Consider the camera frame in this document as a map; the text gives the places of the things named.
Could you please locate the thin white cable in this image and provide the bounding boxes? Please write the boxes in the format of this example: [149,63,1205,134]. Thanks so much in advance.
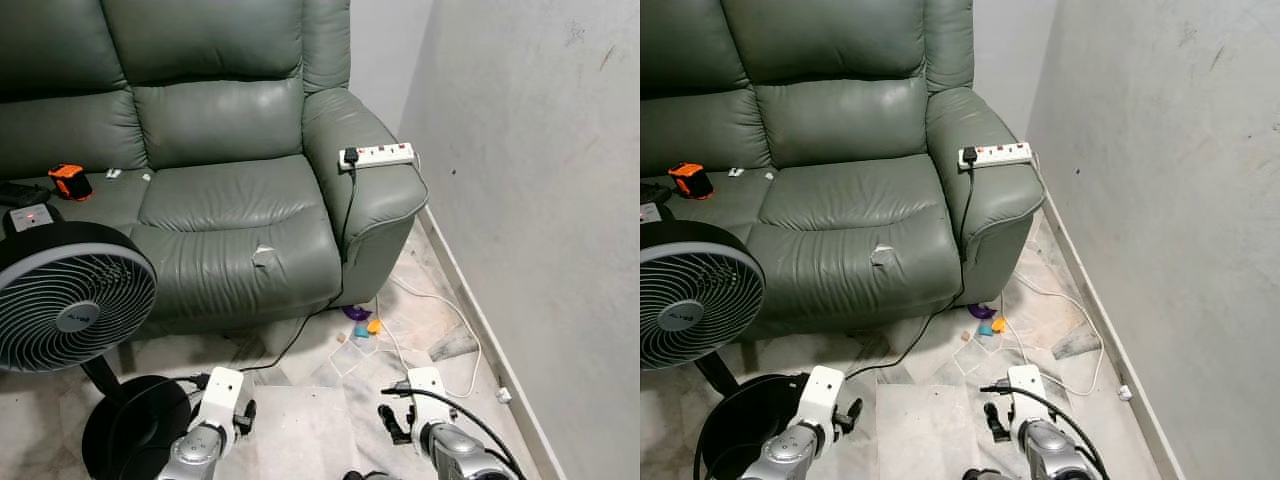
[998,270,1107,398]
[375,272,484,399]

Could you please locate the orange and black device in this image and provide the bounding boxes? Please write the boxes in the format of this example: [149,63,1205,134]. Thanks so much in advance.
[669,163,715,201]
[48,164,94,202]

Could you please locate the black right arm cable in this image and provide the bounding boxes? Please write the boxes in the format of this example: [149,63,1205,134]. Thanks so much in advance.
[383,386,526,480]
[980,384,1111,480]

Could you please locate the white power strip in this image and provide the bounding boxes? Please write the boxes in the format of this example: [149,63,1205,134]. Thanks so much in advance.
[958,142,1034,170]
[338,143,417,172]

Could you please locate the green leather sofa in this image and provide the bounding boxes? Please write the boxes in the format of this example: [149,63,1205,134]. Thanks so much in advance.
[640,0,1048,337]
[0,0,430,337]

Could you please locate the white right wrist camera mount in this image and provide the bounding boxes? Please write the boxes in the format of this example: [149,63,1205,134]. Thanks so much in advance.
[1007,365,1047,426]
[405,367,448,426]

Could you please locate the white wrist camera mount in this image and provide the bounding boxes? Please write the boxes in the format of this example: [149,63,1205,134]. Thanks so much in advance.
[1007,365,1047,426]
[200,367,246,433]
[405,367,448,426]
[797,366,846,433]

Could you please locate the black power cable with plug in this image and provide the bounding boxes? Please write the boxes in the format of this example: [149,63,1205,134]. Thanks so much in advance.
[848,147,981,381]
[238,147,362,374]

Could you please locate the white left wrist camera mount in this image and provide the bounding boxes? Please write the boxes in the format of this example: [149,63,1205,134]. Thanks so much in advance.
[200,367,246,433]
[797,366,846,433]

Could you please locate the black standing fan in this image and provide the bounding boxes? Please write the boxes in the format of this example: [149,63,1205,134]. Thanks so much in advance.
[640,203,791,480]
[0,205,193,480]

